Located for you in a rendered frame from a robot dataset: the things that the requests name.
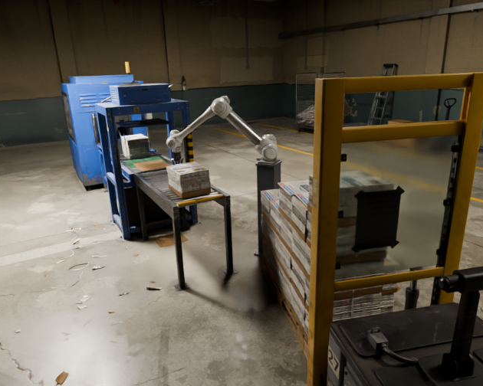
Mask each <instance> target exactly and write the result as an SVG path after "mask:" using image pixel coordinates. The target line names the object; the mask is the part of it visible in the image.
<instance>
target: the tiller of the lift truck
mask: <svg viewBox="0 0 483 386"><path fill-rule="evenodd" d="M439 287H440V288H441V289H442V290H443V291H446V292H447V293H453V292H459V293H461V298H460V302H459V306H458V314H457V318H456V323H455V330H454V335H453V339H452V347H451V351H450V354H451V355H452V356H453V357H454V358H455V360H456V361H457V364H458V372H457V375H462V374H463V373H464V369H465V362H467V361H468V359H469V354H470V350H471V345H472V337H473V333H474V328H475V320H476V316H477V311H478V304H479V299H480V292H479V291H480V290H483V267H473V268H468V269H462V270H454V271H453V273H452V275H448V276H443V277H441V278H439ZM450 287H452V288H450Z"/></svg>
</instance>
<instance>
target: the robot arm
mask: <svg viewBox="0 0 483 386"><path fill-rule="evenodd" d="M229 104H230V99H229V98H228V97H227V96H221V97H220V98H217V99H215V100H214V101H213V102H212V105H211V106H210V107H209V108H208V109H207V110H206V111H205V112H204V113H203V114H202V115H201V116H200V117H199V118H198V119H197V120H195V121H194V122H193V123H192V124H191V125H189V126H188V127H187V128H186V129H184V130H183V131H182V132H181V133H179V131H178V130H172V131H171V132H170V137H169V138H168V139H167V141H166V145H167V146H168V147H169V148H170V149H172V152H173V159H174V160H175V162H176V165H177V161H178V164H182V161H183V158H182V157H181V143H182V139H183V138H184V137H186V136H187V135H188V134H189V133H191V131H193V130H194V129H195V128H196V127H198V126H199V125H201V124H202V123H203V122H205V121H206V120H207V119H209V118H211V117H213V116H215V115H218V116H220V117H221V118H223V119H226V120H227V121H229V122H230V123H231V124H232V125H233V126H234V127H235V128H236V129H237V130H238V131H239V132H240V133H242V134H243V135H244V136H245V137H246V138H247V139H249V140H250V141H251V142H252V143H253V144H254V145H255V149H256V151H257V152H258V153H259V154H260V155H261V158H256V160H257V161H258V164H269V165H274V164H275V163H277V162H279V161H280V159H277V155H278V147H277V140H276V138H275V137H274V136H273V135H264V136H262V137H261V136H260V135H259V134H258V133H257V132H256V131H255V130H253V129H252V128H251V127H250V126H249V125H248V124H247V123H246V122H245V121H244V120H243V119H242V118H241V117H239V116H238V115H237V114H236V113H235V112H234V111H233V110H232V108H231V107H230V105H229ZM173 159H171V161H172V163H173V164H174V165H175V163H174V160H173ZM180 159H181V162H180Z"/></svg>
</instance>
